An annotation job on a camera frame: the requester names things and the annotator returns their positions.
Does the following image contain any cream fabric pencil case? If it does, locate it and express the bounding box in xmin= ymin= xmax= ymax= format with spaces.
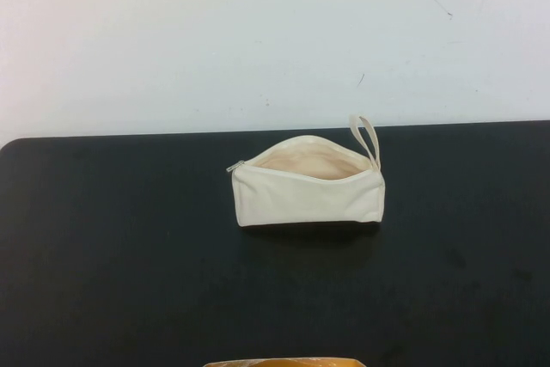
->
xmin=226 ymin=113 xmax=386 ymax=229

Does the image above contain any yellow box with flaps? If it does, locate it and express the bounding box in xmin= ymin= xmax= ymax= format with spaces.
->
xmin=201 ymin=357 xmax=367 ymax=367

